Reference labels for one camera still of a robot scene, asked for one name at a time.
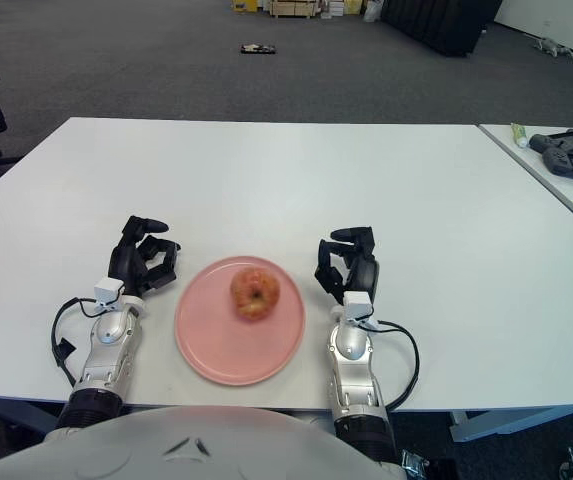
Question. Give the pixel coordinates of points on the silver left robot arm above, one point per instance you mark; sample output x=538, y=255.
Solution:
x=108, y=350

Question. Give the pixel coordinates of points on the pink round plate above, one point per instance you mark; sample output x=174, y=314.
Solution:
x=216, y=340

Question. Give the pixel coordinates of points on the grey robot torso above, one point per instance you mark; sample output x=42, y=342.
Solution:
x=176, y=445

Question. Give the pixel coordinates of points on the black handheld controller with screen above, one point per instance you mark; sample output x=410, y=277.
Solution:
x=566, y=141

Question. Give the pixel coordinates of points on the grey robot dog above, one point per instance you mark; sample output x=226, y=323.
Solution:
x=553, y=47

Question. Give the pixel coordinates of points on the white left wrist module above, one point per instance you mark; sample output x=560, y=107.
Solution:
x=110, y=292

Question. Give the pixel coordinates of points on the grey table frame beam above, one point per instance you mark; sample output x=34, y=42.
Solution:
x=11, y=412

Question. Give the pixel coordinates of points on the white carton boxes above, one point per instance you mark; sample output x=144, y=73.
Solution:
x=338, y=7

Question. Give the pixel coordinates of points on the red yellow apple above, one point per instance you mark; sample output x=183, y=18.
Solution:
x=255, y=294

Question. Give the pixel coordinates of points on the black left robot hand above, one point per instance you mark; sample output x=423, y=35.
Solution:
x=128, y=260

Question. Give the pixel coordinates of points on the green white tube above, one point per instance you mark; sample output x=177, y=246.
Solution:
x=519, y=134

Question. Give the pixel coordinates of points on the white table frame beam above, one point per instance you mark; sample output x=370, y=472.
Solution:
x=506, y=422

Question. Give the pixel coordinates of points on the white plastic bag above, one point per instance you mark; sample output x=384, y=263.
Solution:
x=373, y=10

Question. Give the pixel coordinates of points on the wooden pallet crate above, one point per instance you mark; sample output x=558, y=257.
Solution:
x=291, y=9

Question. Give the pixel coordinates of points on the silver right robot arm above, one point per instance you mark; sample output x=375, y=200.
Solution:
x=356, y=370

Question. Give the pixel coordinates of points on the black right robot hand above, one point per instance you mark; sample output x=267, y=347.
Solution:
x=366, y=272

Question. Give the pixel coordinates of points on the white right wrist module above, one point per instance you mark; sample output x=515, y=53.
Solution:
x=358, y=307

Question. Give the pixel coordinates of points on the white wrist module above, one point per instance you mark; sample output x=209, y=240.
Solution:
x=110, y=292
x=358, y=307

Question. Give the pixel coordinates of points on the black curtain partition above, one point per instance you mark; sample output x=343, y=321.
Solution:
x=441, y=22

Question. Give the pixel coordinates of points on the flat black tray with items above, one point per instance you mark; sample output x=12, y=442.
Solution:
x=258, y=49

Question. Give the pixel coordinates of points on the yellow box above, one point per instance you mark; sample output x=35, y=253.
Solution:
x=244, y=4

